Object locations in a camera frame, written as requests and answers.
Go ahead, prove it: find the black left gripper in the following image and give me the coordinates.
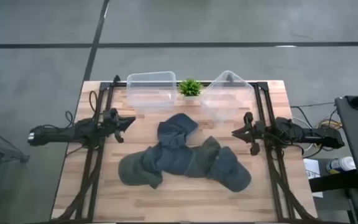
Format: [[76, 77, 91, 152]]
[[103, 108, 136, 144]]

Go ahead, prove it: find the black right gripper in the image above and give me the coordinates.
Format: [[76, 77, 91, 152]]
[[231, 111, 267, 157]]

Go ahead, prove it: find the green denim cap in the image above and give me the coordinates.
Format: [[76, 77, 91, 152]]
[[193, 136, 222, 179], [117, 148, 164, 190]]

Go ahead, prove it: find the blue denim cap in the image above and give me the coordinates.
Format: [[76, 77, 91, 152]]
[[207, 146, 252, 193], [156, 113, 200, 149], [141, 144, 198, 178]]

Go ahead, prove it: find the clear plastic container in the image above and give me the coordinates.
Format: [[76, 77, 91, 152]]
[[199, 70, 257, 124], [126, 70, 177, 113]]

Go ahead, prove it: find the small green potted plant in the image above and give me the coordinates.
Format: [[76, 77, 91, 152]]
[[178, 78, 203, 101]]

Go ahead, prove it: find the white paper sheet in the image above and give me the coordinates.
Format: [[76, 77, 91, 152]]
[[303, 157, 324, 199]]

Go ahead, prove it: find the black bar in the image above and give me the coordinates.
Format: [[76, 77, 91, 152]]
[[308, 169, 358, 193]]

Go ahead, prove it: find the white bottle with label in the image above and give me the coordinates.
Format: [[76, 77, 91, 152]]
[[326, 156, 357, 175]]

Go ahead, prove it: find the black cable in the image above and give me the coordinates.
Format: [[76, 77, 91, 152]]
[[290, 101, 337, 110], [64, 110, 75, 126], [88, 90, 100, 114]]

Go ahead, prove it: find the black aluminium frame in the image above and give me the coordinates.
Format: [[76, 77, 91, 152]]
[[51, 74, 319, 224]]

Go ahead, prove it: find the white cable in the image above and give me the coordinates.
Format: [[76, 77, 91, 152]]
[[291, 116, 315, 152]]

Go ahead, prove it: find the yellow cable bundle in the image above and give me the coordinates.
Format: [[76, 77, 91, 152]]
[[318, 119, 343, 131]]

